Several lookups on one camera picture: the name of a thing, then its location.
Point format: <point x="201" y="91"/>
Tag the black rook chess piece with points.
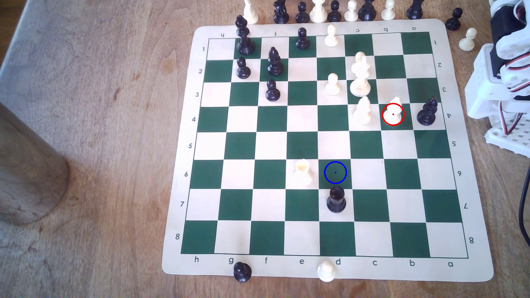
<point x="336" y="202"/>

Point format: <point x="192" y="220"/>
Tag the tall white chess piece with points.
<point x="250" y="14"/>
<point x="318" y="14"/>

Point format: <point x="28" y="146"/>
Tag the white queen chess piece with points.
<point x="360" y="82"/>

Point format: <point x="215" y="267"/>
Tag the white bishop chess piece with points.
<point x="363" y="114"/>

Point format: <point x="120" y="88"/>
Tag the round wooden post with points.
<point x="29" y="178"/>

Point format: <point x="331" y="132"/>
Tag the white rook chess piece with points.
<point x="302" y="174"/>

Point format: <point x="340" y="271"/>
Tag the white perforated base plate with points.
<point x="507" y="143"/>

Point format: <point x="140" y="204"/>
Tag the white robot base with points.
<point x="480" y="95"/>

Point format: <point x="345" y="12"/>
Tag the black bishop chess piece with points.
<point x="275" y="64"/>

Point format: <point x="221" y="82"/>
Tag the green and cream chess mat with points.
<point x="256" y="145"/>

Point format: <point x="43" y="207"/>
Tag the black king chess piece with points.
<point x="245" y="41"/>

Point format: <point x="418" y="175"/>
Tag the black pawn chess piece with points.
<point x="272" y="93"/>
<point x="454" y="22"/>
<point x="302" y="40"/>
<point x="243" y="70"/>
<point x="334" y="15"/>
<point x="302" y="15"/>
<point x="242" y="273"/>

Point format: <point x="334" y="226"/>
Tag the tall black chess piece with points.
<point x="415" y="12"/>
<point x="367" y="13"/>

